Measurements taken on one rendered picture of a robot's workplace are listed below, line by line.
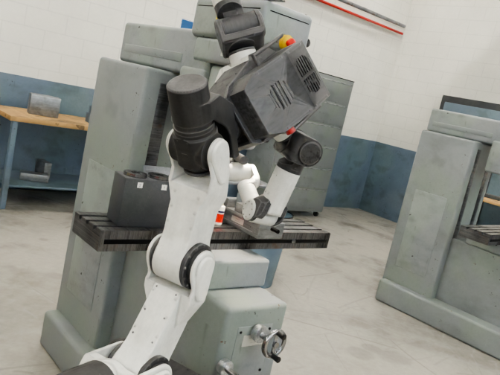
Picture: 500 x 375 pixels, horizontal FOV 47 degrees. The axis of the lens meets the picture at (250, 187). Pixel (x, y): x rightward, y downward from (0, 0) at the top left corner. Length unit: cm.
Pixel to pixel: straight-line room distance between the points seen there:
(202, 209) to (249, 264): 75
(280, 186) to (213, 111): 49
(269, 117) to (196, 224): 38
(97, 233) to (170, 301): 51
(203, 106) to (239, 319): 96
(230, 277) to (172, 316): 64
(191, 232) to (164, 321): 28
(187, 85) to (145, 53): 136
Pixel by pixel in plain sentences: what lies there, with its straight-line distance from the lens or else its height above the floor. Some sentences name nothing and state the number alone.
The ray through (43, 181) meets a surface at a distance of 606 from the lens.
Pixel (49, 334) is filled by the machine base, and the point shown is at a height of 11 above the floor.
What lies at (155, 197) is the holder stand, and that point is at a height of 108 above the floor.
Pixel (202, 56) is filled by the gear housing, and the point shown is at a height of 165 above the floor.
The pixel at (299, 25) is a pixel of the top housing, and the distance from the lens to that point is 232.
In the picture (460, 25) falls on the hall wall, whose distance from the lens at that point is 964.
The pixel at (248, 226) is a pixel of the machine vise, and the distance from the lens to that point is 246.
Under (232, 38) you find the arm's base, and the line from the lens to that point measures 184.
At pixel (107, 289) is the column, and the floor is 51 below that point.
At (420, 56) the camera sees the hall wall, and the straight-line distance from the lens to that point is 989.
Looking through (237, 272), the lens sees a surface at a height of 83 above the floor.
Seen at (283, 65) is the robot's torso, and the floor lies 165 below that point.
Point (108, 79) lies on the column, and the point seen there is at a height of 146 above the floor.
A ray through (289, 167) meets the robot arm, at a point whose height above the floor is 133.
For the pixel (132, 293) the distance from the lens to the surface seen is 274.
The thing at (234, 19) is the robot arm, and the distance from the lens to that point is 188.
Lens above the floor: 155
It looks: 9 degrees down
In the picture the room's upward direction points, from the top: 13 degrees clockwise
